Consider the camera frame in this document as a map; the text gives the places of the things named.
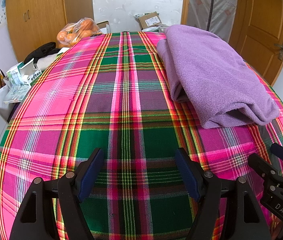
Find metal door lock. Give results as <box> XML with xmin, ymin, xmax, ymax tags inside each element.
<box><xmin>274</xmin><ymin>42</ymin><xmax>283</xmax><ymax>61</ymax></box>

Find clear plastic door curtain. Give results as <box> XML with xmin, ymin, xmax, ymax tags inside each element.
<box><xmin>187</xmin><ymin>0</ymin><xmax>239</xmax><ymax>43</ymax></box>

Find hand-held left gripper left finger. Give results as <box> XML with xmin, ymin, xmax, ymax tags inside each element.
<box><xmin>9</xmin><ymin>148</ymin><xmax>104</xmax><ymax>240</ymax></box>

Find wooden door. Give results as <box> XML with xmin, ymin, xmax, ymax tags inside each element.
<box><xmin>229</xmin><ymin>0</ymin><xmax>283</xmax><ymax>87</ymax></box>

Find pink green plaid bedsheet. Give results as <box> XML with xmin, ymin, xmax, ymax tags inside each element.
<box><xmin>0</xmin><ymin>31</ymin><xmax>283</xmax><ymax>240</ymax></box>

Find black cloth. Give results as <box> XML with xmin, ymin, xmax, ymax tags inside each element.
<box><xmin>23</xmin><ymin>42</ymin><xmax>57</xmax><ymax>66</ymax></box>

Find bag of oranges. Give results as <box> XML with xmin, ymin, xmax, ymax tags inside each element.
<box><xmin>57</xmin><ymin>17</ymin><xmax>102</xmax><ymax>48</ymax></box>

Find pale green packets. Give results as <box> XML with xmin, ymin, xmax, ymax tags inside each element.
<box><xmin>141</xmin><ymin>25</ymin><xmax>169</xmax><ymax>33</ymax></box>

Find green white carton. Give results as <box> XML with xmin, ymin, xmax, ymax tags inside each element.
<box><xmin>6</xmin><ymin>65</ymin><xmax>23</xmax><ymax>88</ymax></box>
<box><xmin>20</xmin><ymin>61</ymin><xmax>43</xmax><ymax>88</ymax></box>

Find wooden door frame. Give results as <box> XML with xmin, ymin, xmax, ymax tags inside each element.
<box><xmin>181</xmin><ymin>0</ymin><xmax>192</xmax><ymax>26</ymax></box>

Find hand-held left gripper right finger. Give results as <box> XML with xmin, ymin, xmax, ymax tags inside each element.
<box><xmin>175</xmin><ymin>148</ymin><xmax>273</xmax><ymax>240</ymax></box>

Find cardboard box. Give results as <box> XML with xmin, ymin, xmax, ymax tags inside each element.
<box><xmin>134</xmin><ymin>12</ymin><xmax>162</xmax><ymax>30</ymax></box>

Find small white open box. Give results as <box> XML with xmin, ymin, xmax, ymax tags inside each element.
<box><xmin>96</xmin><ymin>21</ymin><xmax>111</xmax><ymax>35</ymax></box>

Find purple towel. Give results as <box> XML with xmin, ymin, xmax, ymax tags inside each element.
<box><xmin>157</xmin><ymin>24</ymin><xmax>280</xmax><ymax>129</ymax></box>

